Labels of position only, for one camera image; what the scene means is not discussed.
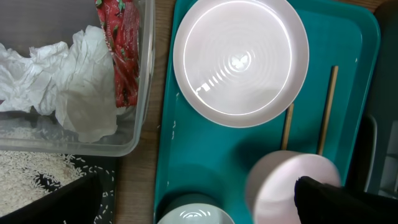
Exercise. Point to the teal serving tray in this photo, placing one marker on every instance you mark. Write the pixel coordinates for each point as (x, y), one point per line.
(197, 156)

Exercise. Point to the wooden chopstick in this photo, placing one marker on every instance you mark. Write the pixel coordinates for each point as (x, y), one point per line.
(327, 110)
(287, 125)

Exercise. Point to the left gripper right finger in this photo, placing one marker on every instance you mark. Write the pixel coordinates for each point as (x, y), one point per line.
(319, 203)

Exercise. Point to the clear plastic bin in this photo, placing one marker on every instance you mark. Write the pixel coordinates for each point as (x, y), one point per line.
(36, 23)

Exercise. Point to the white napkin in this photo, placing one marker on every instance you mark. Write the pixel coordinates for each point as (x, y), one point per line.
(73, 82)

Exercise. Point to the black plastic tray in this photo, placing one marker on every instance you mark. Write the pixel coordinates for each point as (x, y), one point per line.
(106, 169)

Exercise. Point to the pale green shallow bowl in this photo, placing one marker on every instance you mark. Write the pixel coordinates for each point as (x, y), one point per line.
(194, 209)

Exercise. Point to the spilled rice pile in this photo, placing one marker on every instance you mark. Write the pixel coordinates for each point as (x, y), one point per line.
(29, 176)

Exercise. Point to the large white plate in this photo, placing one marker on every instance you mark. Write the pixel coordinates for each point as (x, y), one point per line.
(241, 63)

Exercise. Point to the white bowl with rice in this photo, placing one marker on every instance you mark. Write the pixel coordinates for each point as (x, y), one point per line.
(269, 191)

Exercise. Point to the red snack wrapper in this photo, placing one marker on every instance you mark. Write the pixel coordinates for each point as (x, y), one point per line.
(120, 24)

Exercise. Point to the left wooden chopstick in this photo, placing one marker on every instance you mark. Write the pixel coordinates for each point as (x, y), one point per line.
(287, 125)

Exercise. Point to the right wooden chopstick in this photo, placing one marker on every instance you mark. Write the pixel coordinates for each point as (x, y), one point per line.
(327, 110)

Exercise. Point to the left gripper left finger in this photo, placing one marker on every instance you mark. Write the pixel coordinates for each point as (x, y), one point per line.
(77, 202)

